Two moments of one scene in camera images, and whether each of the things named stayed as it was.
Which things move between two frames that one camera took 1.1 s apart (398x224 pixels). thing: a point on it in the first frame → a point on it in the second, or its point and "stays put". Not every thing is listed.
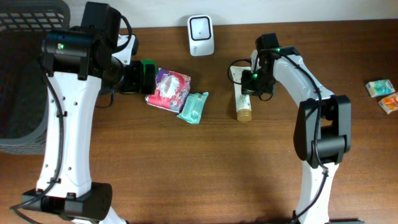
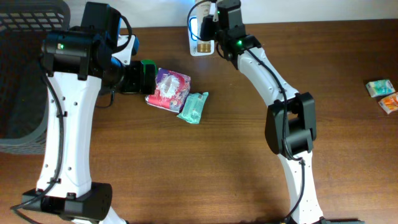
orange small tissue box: x=390 y=104 stays put
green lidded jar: x=148 y=73 stays put
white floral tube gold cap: x=243 y=107 → x=199 y=47
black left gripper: x=134 y=84 stays put
